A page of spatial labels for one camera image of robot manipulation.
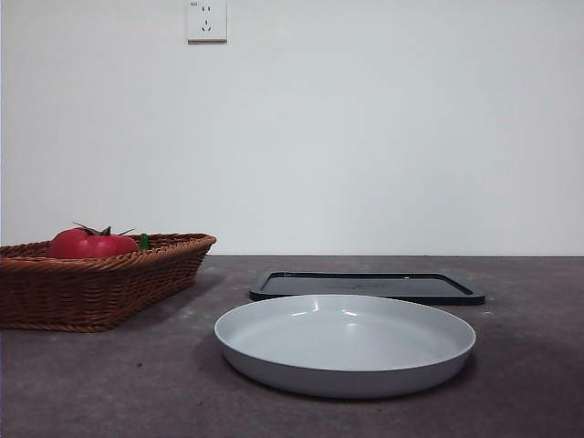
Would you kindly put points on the red tomato with green stem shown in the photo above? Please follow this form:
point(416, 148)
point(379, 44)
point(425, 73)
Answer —
point(86, 246)

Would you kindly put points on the black rectangular tray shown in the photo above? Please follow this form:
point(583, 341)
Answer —
point(410, 287)

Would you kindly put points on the grey round plate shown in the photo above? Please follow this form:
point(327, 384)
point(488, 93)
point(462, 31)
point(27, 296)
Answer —
point(347, 347)

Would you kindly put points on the small green vegetable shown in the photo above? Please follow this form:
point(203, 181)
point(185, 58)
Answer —
point(144, 242)

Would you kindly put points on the brown wicker basket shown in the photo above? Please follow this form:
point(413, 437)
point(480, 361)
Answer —
point(82, 296)

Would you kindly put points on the white wall socket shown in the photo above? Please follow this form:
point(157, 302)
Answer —
point(207, 23)

